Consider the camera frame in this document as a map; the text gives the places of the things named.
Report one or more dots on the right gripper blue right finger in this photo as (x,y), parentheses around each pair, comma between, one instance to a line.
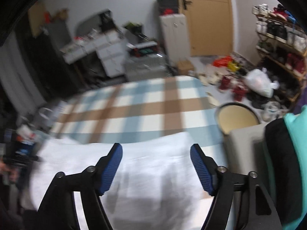
(256,208)

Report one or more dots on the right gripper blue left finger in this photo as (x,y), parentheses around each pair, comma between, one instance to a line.
(57,209)

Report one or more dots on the light grey hooded sweatshirt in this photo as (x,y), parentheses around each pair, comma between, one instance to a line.
(155,186)

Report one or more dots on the round yellow stool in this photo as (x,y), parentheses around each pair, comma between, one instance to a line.
(234,115)

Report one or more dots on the plaid bed sheet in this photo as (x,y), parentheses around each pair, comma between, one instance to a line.
(140,111)

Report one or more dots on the white plastic bag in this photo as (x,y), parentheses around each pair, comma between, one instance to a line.
(258,81)

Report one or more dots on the black wardrobe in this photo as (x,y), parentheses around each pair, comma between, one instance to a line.
(40,42)

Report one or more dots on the white drawer desk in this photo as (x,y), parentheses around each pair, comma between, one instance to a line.
(110,48)

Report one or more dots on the silver suitcase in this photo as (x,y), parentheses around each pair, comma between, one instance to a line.
(146,67)

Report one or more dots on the wooden shoe rack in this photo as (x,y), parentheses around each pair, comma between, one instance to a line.
(282,49)

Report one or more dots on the cardboard box on wardrobe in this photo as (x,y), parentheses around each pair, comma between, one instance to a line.
(61,15)

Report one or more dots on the white tall cabinet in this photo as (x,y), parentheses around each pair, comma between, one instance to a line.
(176,37)

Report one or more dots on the wooden door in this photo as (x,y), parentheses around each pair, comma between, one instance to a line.
(210,24)

